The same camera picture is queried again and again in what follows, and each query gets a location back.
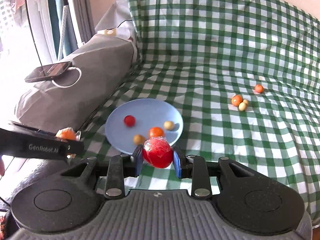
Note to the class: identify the orange small fruit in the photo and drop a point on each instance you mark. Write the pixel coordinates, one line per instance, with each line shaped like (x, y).
(236, 100)

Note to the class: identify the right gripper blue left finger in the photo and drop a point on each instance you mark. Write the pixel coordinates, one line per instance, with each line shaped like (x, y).
(137, 160)

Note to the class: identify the light blue plate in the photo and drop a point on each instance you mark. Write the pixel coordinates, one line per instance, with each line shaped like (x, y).
(148, 113)

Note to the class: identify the red cherry tomato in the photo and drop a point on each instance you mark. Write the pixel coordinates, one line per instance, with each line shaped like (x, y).
(129, 121)

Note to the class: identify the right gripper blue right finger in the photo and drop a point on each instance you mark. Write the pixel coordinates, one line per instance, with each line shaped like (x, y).
(179, 162)

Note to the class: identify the beige small round fruit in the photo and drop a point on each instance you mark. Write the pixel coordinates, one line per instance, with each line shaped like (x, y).
(138, 139)

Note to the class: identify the teal curtain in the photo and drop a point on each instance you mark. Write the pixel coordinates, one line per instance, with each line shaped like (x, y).
(55, 12)

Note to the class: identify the large orange fruit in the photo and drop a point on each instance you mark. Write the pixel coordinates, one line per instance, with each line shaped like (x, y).
(68, 134)

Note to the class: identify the black smartphone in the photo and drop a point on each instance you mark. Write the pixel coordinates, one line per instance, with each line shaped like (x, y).
(47, 72)

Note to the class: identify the green white checkered cloth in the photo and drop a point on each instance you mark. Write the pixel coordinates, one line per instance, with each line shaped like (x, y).
(198, 54)

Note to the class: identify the grey sofa armrest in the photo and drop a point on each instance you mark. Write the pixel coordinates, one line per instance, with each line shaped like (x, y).
(98, 68)

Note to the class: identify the red fruit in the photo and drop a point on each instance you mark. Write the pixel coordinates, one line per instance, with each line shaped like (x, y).
(157, 152)

